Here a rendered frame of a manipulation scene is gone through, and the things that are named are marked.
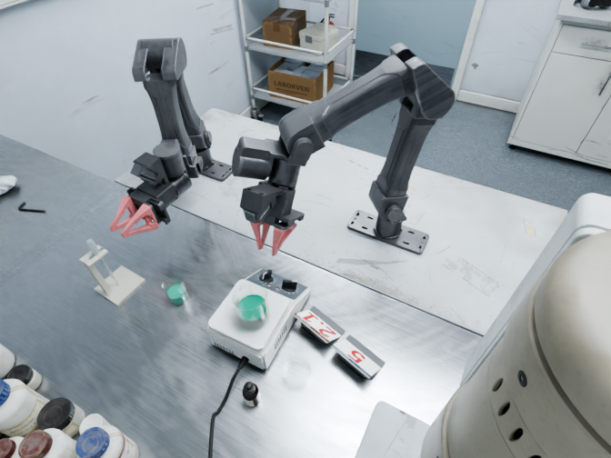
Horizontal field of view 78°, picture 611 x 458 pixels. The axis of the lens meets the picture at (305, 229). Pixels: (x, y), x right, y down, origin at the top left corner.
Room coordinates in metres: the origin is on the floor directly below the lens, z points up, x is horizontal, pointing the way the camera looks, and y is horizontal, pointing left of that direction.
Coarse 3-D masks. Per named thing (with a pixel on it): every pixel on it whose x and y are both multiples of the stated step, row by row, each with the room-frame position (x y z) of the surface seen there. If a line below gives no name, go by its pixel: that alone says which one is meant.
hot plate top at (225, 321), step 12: (228, 300) 0.41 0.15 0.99; (276, 300) 0.40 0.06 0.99; (288, 300) 0.40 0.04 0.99; (216, 312) 0.38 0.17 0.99; (228, 312) 0.38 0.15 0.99; (276, 312) 0.38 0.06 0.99; (216, 324) 0.35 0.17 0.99; (228, 324) 0.35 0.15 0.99; (276, 324) 0.35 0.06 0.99; (228, 336) 0.33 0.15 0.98; (240, 336) 0.33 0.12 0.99; (252, 336) 0.33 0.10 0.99; (264, 336) 0.33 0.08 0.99; (252, 348) 0.31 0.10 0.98
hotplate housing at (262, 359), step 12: (300, 300) 0.43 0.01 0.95; (288, 312) 0.39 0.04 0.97; (288, 324) 0.38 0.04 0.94; (216, 336) 0.34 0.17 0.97; (276, 336) 0.34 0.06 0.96; (228, 348) 0.33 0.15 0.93; (240, 348) 0.32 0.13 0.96; (264, 348) 0.31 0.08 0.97; (276, 348) 0.33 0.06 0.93; (252, 360) 0.31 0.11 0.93; (264, 360) 0.30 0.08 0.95
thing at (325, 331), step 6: (306, 312) 0.42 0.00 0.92; (306, 318) 0.40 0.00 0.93; (312, 318) 0.40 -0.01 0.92; (312, 324) 0.38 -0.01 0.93; (318, 324) 0.38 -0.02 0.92; (324, 324) 0.39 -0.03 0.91; (318, 330) 0.37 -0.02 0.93; (324, 330) 0.37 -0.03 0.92; (330, 330) 0.38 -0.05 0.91; (330, 336) 0.36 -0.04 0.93
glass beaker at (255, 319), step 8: (248, 280) 0.40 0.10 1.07; (256, 280) 0.40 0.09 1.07; (240, 288) 0.39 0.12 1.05; (248, 288) 0.40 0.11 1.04; (256, 288) 0.39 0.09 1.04; (264, 288) 0.39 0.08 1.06; (232, 296) 0.36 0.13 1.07; (240, 296) 0.39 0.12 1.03; (264, 296) 0.39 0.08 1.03; (264, 304) 0.35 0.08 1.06; (240, 312) 0.34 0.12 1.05; (248, 312) 0.34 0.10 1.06; (256, 312) 0.34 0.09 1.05; (264, 312) 0.35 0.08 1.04; (240, 320) 0.35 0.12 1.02; (248, 320) 0.34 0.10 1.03; (256, 320) 0.34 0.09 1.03; (264, 320) 0.35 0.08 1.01; (248, 328) 0.34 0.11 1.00; (256, 328) 0.34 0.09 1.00
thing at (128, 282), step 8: (88, 256) 0.50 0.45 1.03; (96, 256) 0.50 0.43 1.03; (88, 264) 0.48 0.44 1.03; (96, 272) 0.48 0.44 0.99; (120, 272) 0.54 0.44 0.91; (128, 272) 0.54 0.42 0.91; (96, 280) 0.48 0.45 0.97; (104, 280) 0.49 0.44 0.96; (112, 280) 0.52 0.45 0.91; (120, 280) 0.52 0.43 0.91; (128, 280) 0.52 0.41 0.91; (136, 280) 0.52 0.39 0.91; (144, 280) 0.52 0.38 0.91; (96, 288) 0.50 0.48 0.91; (104, 288) 0.48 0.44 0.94; (112, 288) 0.50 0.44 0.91; (120, 288) 0.50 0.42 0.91; (128, 288) 0.50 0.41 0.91; (136, 288) 0.50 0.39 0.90; (104, 296) 0.48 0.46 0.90; (112, 296) 0.48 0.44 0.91; (120, 296) 0.48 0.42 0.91; (128, 296) 0.48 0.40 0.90
